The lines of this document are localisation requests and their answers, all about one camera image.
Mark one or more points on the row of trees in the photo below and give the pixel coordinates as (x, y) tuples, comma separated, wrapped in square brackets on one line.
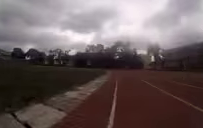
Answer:
[(99, 56)]

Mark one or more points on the grey concrete kerb strip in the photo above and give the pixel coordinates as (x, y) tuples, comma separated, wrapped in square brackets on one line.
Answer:
[(55, 106)]

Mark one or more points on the grandstand building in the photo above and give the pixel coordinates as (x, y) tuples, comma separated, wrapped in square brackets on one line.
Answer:
[(192, 56)]

